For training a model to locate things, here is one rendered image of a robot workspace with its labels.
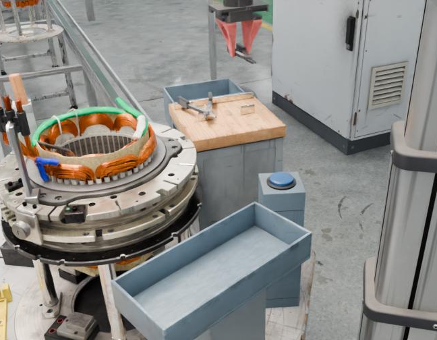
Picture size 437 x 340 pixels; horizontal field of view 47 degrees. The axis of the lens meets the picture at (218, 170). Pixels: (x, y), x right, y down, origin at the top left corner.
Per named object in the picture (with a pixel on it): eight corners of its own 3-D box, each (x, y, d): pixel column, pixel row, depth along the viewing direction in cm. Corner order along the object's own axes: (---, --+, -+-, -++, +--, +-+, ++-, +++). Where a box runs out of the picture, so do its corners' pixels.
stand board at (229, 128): (168, 114, 111) (168, 103, 110) (249, 101, 116) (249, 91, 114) (193, 152, 94) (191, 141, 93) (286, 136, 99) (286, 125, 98)
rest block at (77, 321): (71, 318, 89) (68, 308, 88) (97, 324, 88) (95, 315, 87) (56, 335, 86) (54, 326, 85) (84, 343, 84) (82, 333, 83)
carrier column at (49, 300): (45, 302, 95) (19, 210, 85) (59, 299, 96) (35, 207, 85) (45, 311, 93) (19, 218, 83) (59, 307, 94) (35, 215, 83)
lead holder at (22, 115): (0, 129, 69) (-7, 106, 68) (31, 125, 70) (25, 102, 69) (-2, 141, 66) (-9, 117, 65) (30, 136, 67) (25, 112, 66)
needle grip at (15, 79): (17, 110, 81) (7, 75, 78) (28, 107, 82) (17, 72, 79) (21, 113, 80) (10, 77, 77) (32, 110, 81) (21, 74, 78)
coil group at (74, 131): (49, 142, 86) (44, 119, 84) (79, 137, 87) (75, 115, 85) (50, 152, 83) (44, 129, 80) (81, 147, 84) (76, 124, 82)
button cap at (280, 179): (271, 187, 83) (271, 183, 83) (268, 176, 87) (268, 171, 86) (295, 187, 83) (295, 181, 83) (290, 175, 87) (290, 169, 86)
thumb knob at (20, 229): (19, 233, 70) (15, 218, 69) (32, 237, 69) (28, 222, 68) (13, 238, 69) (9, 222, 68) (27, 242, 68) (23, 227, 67)
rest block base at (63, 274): (104, 261, 105) (103, 253, 104) (77, 285, 99) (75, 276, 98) (87, 254, 107) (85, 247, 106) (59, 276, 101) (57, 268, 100)
